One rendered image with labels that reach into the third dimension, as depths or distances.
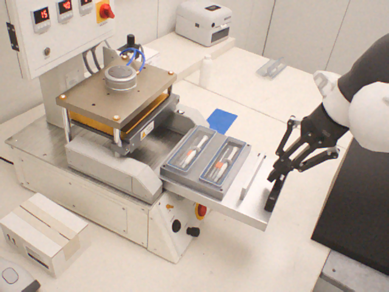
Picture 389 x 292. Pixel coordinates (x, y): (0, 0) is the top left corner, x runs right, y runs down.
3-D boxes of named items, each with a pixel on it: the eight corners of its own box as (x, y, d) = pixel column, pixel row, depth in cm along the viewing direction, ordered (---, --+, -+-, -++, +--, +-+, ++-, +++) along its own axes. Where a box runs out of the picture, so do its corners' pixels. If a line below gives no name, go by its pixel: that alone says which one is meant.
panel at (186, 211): (180, 258, 95) (155, 204, 87) (223, 187, 117) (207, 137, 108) (186, 260, 94) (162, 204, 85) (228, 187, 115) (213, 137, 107)
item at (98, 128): (70, 123, 92) (65, 90, 86) (121, 86, 108) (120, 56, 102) (127, 146, 87) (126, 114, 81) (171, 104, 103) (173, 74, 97)
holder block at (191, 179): (159, 174, 88) (159, 166, 86) (195, 131, 102) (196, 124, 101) (222, 201, 83) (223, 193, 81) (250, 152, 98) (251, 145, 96)
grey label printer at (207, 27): (173, 33, 197) (175, 2, 186) (196, 25, 210) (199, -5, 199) (208, 49, 186) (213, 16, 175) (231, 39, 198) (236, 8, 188)
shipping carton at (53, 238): (5, 241, 94) (-4, 219, 89) (46, 211, 103) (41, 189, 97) (53, 281, 87) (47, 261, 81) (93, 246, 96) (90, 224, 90)
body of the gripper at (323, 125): (316, 109, 68) (287, 139, 74) (353, 136, 67) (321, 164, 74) (324, 91, 73) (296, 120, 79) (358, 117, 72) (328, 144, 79)
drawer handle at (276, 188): (263, 209, 82) (267, 197, 80) (281, 170, 93) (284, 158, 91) (271, 213, 82) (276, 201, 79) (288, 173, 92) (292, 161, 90)
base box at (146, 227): (19, 187, 109) (6, 142, 98) (97, 124, 136) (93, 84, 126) (175, 265, 94) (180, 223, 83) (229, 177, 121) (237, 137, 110)
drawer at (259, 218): (150, 185, 90) (151, 161, 85) (189, 137, 106) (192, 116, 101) (263, 234, 81) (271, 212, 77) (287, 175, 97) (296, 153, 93)
